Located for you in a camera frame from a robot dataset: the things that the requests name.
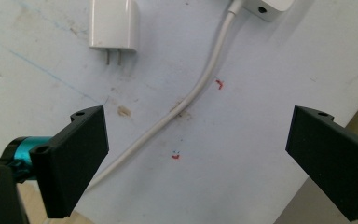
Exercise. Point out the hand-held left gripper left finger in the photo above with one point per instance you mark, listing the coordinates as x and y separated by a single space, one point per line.
71 161

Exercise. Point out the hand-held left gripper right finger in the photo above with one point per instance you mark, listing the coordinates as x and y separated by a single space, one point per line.
332 155

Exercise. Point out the white charger plug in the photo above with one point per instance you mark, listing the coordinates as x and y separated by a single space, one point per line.
113 26

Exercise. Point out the white power strip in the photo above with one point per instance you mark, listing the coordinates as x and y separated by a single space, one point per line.
268 7

